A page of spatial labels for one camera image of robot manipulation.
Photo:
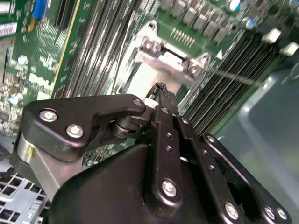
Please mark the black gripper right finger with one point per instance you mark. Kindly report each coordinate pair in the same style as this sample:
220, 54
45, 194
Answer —
217, 182

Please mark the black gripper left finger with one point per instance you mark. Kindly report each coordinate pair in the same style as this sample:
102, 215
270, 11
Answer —
46, 137

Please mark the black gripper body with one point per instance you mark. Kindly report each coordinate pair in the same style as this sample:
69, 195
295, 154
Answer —
105, 191

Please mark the metal locking lever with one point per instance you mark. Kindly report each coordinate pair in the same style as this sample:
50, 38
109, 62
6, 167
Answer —
233, 76

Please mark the metal socket cover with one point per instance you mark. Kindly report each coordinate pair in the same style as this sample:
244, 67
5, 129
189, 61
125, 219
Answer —
163, 65

